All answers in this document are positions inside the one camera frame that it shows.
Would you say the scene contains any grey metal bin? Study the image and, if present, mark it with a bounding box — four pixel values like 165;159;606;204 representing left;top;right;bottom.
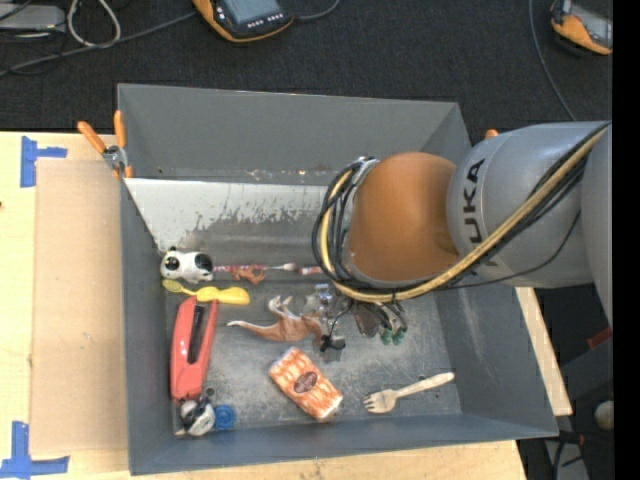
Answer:
116;83;560;476

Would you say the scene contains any black and white toy animal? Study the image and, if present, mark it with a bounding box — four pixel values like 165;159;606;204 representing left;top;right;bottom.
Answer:
159;246;216;285

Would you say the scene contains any brown toy kangaroo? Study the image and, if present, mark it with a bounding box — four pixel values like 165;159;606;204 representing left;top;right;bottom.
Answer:
225;294;326;354

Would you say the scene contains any small black and white toy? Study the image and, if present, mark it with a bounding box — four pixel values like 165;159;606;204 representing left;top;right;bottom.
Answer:
174;396;217;438

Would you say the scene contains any blue bottle cap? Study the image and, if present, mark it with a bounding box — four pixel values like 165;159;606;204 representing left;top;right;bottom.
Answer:
213;403;238;431

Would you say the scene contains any orange snack packet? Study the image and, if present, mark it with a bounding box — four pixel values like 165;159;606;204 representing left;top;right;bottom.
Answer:
267;346;345;424

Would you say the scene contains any small orange toy lizard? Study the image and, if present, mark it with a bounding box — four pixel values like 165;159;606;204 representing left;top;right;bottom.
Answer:
229;263;267;286

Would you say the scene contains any red stapler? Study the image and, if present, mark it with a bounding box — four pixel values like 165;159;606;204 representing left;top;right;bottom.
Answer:
169;295;221;405

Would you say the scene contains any yellow plastic spoon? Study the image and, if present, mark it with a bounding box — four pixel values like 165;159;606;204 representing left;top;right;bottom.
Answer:
161;278;252;307

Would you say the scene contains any brown cardboard board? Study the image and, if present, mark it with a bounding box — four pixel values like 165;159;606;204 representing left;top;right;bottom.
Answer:
28;159;132;460

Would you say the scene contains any pale wooden fork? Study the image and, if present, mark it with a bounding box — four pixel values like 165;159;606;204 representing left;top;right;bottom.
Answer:
362;371;457;415

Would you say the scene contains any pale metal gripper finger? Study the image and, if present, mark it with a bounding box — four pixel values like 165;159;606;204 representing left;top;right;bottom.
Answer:
302;290;335;320
320;334;348;364

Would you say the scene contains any red and white striped stick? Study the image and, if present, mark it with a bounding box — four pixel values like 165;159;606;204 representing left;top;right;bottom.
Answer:
212;261;324;276

